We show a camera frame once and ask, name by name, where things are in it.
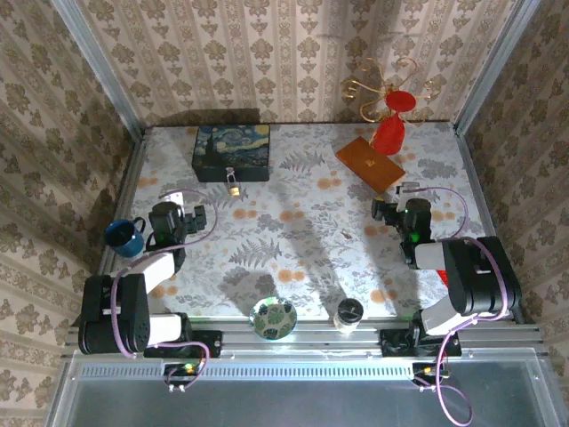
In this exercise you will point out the small silver key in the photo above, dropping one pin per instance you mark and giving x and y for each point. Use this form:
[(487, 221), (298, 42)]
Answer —
[(346, 234)]

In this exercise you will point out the starry night painted box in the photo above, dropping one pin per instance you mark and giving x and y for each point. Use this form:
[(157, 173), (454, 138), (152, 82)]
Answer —
[(231, 147)]

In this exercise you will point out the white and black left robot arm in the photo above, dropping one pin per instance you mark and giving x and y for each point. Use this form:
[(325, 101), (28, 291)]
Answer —
[(115, 311)]

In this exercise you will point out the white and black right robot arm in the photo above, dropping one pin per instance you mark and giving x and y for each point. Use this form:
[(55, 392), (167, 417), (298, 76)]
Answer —
[(480, 276)]

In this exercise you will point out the white objects at top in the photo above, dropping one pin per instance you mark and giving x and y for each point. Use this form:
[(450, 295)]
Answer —
[(178, 200)]

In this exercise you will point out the orange wooden board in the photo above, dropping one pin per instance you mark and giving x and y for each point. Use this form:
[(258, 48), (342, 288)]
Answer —
[(369, 164)]

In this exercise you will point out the dark blue mug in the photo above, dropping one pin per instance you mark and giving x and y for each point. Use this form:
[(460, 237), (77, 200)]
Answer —
[(122, 238)]

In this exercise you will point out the red and yellow packet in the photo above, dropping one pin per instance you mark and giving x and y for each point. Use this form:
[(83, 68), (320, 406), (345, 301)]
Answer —
[(443, 276)]

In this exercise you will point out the floral patterned table cover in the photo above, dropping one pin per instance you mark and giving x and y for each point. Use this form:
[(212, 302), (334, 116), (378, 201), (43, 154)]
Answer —
[(311, 222)]

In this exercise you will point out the glass jar with black lid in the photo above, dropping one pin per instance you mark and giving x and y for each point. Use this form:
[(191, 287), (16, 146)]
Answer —
[(349, 313)]

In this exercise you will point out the leaf patterned round bowl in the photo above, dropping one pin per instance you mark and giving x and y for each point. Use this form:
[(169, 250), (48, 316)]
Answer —
[(273, 318)]

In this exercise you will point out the perforated grey metal panel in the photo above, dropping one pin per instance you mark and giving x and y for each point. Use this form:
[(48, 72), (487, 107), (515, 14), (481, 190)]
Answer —
[(289, 400)]

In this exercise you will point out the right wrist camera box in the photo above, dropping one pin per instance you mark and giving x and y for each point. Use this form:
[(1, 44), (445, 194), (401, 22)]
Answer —
[(409, 187)]

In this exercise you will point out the aluminium side rail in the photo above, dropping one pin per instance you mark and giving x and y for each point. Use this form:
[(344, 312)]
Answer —
[(129, 187), (483, 200)]

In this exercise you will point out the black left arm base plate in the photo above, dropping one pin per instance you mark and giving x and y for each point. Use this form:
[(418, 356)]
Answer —
[(209, 342)]

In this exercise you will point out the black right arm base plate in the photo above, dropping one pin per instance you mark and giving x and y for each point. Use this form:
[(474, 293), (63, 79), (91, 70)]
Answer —
[(395, 344)]

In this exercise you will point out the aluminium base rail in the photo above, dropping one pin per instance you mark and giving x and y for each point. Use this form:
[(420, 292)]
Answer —
[(311, 340)]

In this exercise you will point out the aluminium frame post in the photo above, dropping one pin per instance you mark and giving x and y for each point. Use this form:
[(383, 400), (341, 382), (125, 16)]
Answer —
[(493, 66), (98, 66)]

